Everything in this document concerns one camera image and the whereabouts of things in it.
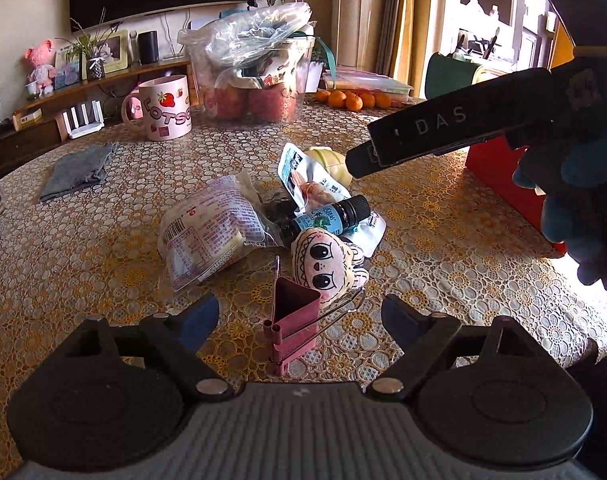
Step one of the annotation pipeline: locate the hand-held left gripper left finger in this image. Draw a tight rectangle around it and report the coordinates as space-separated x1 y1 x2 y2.
64 294 234 403

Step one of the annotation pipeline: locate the red net fruit bag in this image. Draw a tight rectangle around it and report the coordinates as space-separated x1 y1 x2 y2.
204 86 298 124

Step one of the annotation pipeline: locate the clear plastic tray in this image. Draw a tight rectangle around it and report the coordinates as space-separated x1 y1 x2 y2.
322 71 415 98

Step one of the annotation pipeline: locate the black plastic packet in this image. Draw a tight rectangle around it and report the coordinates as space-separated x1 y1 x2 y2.
260 189 298 248

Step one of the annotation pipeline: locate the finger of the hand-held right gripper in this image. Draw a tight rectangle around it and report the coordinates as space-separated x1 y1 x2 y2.
346 67 554 178

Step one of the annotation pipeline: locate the clear plastic bin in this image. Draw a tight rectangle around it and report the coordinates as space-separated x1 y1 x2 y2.
190 35 317 126

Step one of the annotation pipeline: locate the dark bottle with blue label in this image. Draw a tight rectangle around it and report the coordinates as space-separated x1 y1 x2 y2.
284 195 371 242

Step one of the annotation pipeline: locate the cream big-eyed plush doll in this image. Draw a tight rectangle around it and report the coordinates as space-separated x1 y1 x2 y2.
290 227 370 309

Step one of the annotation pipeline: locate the grey cloth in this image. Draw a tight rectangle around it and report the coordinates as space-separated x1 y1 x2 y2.
38 142 120 203

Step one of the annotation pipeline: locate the wooden television cabinet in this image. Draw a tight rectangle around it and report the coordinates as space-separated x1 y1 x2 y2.
0 57 194 178

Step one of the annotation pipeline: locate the person's right hand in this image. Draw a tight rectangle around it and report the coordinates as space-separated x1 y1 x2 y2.
513 120 607 291

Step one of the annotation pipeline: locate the pink binder clip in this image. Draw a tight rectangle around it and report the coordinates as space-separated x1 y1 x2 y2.
262 255 367 377

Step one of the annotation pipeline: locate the black cylinder speaker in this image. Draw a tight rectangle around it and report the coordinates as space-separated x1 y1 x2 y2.
138 31 160 65

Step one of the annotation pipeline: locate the clear snack packet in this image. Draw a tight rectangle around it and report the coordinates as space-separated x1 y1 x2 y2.
158 172 267 292

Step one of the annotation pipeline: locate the pink plush doll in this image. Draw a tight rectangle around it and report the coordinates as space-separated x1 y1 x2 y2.
24 40 57 97

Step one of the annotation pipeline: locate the white food pouch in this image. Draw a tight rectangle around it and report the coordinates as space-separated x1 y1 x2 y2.
276 142 387 257

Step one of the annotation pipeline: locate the pale yellow round object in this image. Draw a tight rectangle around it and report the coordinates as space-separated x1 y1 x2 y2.
303 146 354 186

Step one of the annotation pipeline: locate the clear plastic bag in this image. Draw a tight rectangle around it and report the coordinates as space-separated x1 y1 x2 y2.
178 2 314 68

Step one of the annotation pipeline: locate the pink strawberry mug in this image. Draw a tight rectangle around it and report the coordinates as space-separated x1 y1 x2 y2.
122 75 192 142

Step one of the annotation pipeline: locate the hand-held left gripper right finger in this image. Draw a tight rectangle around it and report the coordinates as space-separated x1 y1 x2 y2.
366 294 537 401

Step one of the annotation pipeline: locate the white wifi router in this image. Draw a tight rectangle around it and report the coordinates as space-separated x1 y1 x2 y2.
65 101 106 140

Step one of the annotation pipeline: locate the red cardboard box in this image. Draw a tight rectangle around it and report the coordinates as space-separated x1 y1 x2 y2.
465 135 568 256

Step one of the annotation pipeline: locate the small potted grass plant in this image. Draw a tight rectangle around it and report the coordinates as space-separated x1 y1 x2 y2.
58 7 124 81

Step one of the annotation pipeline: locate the photo frame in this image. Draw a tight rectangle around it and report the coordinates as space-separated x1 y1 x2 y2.
86 30 130 74

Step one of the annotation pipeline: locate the yellow curtain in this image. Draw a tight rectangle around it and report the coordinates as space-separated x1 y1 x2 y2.
383 0 434 96

